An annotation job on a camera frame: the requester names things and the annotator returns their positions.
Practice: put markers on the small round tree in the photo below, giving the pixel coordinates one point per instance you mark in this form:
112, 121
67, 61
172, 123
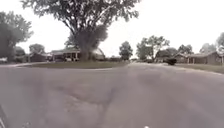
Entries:
125, 50

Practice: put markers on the grey asphalt road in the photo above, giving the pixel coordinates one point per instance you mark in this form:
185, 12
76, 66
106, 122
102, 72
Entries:
113, 96

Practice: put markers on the grass lawn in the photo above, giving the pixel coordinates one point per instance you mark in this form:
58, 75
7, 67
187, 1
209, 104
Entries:
76, 64

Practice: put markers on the large tree with thick trunk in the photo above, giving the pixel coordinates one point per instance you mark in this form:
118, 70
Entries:
86, 36

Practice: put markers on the cluster of trees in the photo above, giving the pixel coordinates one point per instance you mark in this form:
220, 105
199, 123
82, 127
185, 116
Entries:
150, 46

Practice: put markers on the house with pale gable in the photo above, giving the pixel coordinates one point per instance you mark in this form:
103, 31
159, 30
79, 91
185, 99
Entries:
66, 54

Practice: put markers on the dark round bush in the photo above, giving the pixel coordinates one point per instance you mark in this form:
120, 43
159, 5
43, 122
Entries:
171, 61

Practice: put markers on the small building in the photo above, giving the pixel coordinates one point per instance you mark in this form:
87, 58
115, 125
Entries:
39, 57

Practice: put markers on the low brown house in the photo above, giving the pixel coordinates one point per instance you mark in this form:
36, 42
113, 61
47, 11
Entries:
204, 58

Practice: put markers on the grass verge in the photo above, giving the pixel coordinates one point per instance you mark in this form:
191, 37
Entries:
206, 67

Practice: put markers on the group of trees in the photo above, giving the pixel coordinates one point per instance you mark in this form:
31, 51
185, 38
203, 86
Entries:
11, 36

